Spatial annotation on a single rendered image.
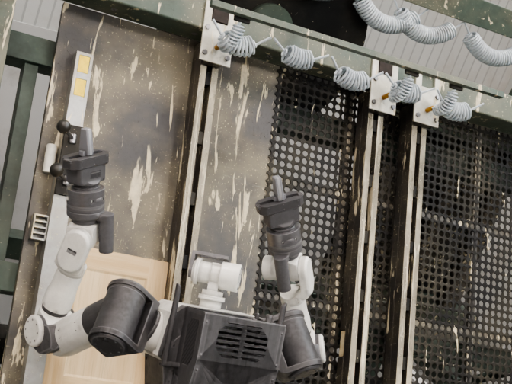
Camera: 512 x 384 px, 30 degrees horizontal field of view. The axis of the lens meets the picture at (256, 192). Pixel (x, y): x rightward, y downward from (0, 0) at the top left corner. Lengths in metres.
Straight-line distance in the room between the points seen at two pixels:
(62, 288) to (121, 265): 0.39
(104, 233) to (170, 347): 0.32
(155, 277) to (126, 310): 0.61
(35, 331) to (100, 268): 0.39
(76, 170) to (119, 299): 0.31
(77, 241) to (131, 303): 0.21
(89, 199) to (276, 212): 0.47
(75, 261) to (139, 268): 0.48
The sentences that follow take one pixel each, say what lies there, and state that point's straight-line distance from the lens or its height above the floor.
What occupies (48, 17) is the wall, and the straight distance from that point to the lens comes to 5.08.
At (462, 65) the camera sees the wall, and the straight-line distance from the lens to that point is 6.33.
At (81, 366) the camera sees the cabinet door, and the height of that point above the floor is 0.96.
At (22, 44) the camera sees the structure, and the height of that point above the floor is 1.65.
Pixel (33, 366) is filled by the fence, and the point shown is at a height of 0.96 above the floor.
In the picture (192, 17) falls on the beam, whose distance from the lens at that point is 2.86.
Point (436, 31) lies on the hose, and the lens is 3.70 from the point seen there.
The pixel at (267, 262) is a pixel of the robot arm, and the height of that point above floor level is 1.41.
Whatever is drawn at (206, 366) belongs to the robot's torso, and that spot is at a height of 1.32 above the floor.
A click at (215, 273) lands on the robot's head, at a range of 2.24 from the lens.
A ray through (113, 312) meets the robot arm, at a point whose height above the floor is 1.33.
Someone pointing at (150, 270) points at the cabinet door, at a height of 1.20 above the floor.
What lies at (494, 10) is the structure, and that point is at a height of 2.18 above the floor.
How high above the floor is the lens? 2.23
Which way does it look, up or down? 16 degrees down
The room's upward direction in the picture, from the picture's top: 20 degrees clockwise
